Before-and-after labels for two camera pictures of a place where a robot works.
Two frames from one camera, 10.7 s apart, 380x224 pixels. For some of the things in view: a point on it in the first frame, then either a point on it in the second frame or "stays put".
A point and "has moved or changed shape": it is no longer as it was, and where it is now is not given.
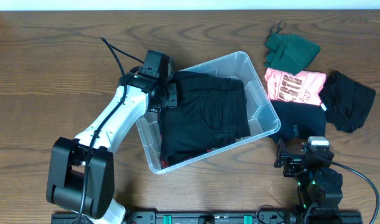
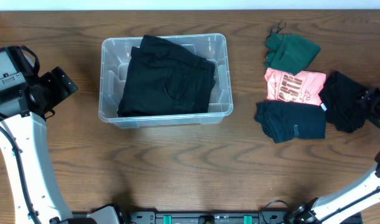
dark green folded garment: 290,53 stays put
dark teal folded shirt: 310,119 stays put
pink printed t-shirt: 306,87 stays put
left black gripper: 173,100 → 58,92
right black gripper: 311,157 → 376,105
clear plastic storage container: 263,118 → 115,53
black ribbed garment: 347,102 stays put
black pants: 211,113 has moved or changed shape
